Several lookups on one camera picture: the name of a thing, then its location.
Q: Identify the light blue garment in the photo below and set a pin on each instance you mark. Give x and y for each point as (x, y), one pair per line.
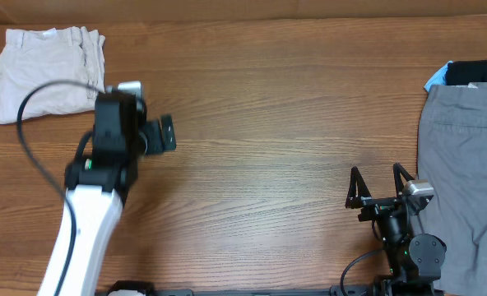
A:
(438, 78)

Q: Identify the grey shorts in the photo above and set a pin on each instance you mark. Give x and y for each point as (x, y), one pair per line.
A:
(452, 157)

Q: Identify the beige shorts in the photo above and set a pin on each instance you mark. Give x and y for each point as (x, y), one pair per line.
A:
(32, 58)

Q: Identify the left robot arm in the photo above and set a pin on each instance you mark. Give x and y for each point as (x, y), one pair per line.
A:
(97, 183)

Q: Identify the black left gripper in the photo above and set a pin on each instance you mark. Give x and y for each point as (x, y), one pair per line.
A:
(156, 141)

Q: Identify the black garment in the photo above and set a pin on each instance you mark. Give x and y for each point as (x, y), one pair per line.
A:
(465, 72)

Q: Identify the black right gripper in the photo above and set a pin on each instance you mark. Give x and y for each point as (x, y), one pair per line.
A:
(377, 206)

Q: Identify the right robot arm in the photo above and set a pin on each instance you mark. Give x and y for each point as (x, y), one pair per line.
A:
(414, 260)

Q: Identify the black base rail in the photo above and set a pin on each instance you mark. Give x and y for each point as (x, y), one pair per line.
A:
(142, 288)

